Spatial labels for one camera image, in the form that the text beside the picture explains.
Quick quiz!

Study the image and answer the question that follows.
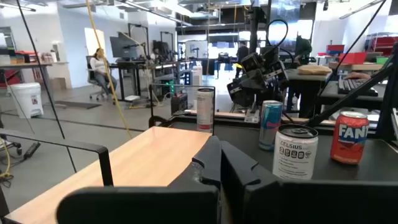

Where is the dark computer monitor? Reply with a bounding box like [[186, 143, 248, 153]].
[[109, 32, 140, 60]]

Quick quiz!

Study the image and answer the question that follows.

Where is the brown padded package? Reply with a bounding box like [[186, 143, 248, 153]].
[[297, 64, 333, 76]]

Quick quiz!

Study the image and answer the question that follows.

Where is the black office chair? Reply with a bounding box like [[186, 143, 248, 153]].
[[86, 55, 109, 101]]

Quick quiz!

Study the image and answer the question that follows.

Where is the red storage bin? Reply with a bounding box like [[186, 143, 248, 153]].
[[338, 52, 368, 65]]

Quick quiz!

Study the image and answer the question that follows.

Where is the white trash bin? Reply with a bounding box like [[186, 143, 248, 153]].
[[6, 82, 44, 119]]

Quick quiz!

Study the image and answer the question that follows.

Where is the standing person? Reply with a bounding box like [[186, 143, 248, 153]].
[[235, 40, 250, 78]]

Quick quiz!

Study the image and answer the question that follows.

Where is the white Celsius can red band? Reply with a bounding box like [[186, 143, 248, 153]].
[[196, 88, 215, 134]]

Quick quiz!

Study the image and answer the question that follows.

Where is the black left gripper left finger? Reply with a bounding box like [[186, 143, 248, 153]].
[[57, 135, 223, 224]]

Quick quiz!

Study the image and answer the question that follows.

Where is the black power strip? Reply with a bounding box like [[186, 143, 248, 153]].
[[23, 141, 42, 160]]

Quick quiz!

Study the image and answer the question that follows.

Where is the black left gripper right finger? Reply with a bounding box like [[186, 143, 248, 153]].
[[220, 139, 398, 224]]

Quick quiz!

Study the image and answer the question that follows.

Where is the white Celsius can black lid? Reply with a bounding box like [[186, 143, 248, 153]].
[[272, 124, 319, 180]]

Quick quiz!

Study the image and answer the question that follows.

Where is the black cable with coil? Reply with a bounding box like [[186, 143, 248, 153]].
[[15, 0, 77, 174]]

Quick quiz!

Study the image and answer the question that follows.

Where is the red Fanta can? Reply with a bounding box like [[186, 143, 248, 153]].
[[330, 111, 370, 165]]

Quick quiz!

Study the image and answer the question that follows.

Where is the black table mat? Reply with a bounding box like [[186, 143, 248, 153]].
[[169, 119, 398, 187]]

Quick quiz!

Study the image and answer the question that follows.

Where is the black keyboard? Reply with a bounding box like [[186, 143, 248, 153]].
[[337, 78, 379, 97]]

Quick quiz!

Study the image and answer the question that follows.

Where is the black diagonal frame strut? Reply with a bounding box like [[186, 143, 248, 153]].
[[306, 60, 397, 128]]

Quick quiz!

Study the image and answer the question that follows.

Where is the seated person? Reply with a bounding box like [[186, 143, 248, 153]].
[[89, 47, 118, 97]]

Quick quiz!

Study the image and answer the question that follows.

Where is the person's hand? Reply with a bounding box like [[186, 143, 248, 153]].
[[344, 72, 373, 81]]

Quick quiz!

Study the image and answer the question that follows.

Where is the yellow cable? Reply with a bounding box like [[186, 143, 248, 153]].
[[85, 0, 134, 140]]

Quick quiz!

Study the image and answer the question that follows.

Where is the blue silver Red Bull can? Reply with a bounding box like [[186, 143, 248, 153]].
[[259, 100, 284, 151]]

